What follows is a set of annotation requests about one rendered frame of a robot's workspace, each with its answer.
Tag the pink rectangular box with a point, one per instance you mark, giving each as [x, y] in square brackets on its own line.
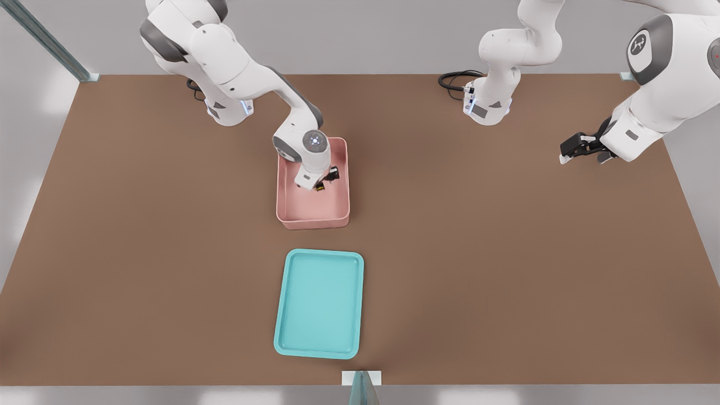
[313, 214]

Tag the pale blue-green tray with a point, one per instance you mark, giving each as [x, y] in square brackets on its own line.
[319, 304]

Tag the silver frame post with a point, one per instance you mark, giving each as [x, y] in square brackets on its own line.
[48, 39]
[361, 387]
[626, 76]

